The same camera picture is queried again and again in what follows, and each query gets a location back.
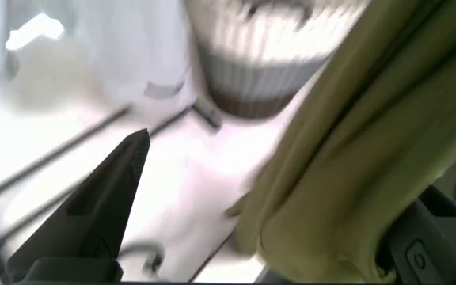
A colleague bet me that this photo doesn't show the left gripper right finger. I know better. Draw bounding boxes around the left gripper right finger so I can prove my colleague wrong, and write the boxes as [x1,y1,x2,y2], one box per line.
[376,185,456,284]

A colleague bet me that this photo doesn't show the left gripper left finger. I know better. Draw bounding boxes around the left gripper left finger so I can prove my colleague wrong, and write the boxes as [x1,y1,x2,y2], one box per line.
[6,127,152,284]

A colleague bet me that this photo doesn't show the green garment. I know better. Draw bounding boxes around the green garment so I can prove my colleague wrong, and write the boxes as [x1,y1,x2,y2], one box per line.
[226,0,456,284]

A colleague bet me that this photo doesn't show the pale grey shorts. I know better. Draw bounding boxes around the pale grey shorts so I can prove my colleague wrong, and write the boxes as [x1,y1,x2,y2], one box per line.
[4,0,197,118]

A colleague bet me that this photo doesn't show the black clothes rack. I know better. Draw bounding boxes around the black clothes rack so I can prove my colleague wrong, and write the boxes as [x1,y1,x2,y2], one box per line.
[0,97,224,278]

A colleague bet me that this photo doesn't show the white laundry basket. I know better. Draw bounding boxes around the white laundry basket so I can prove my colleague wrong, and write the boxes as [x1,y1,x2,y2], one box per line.
[184,0,371,120]

